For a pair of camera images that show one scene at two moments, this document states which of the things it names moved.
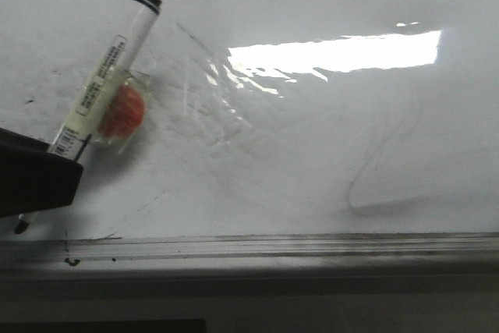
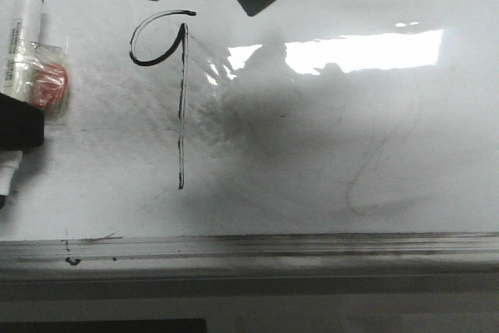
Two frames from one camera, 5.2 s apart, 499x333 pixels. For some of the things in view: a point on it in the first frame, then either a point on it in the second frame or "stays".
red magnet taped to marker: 126,115 → 46,77
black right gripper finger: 32,178 → 22,124
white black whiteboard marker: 73,139 → 23,74
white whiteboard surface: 287,96 stays
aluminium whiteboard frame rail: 438,252 stays
